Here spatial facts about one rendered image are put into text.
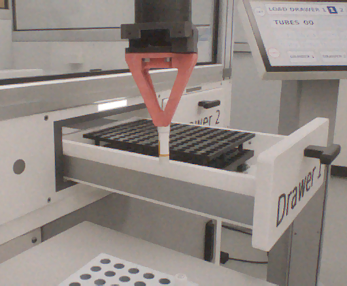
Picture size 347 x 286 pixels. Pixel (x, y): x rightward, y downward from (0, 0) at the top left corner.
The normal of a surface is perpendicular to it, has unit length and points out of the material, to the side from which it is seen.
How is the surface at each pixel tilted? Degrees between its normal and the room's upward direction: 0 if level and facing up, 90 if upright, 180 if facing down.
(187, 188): 90
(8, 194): 90
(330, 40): 50
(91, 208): 90
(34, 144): 90
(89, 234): 0
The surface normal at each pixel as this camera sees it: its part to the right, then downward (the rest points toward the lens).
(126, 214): 0.80, 0.11
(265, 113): -0.51, 0.17
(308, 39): 0.12, -0.48
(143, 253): 0.00, -0.98
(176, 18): 0.37, 0.12
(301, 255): 0.15, 0.19
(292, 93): -0.99, 0.03
